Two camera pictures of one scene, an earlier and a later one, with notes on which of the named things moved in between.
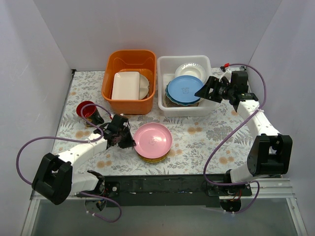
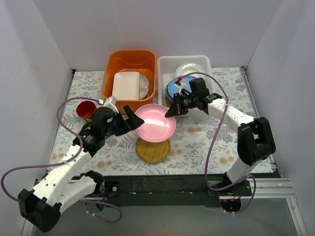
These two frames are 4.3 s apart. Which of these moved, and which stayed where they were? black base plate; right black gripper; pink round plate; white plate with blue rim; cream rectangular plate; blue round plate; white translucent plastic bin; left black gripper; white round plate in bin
Moved: left black gripper; pink round plate; right black gripper
Stayed: cream rectangular plate; black base plate; white translucent plastic bin; white plate with blue rim; blue round plate; white round plate in bin
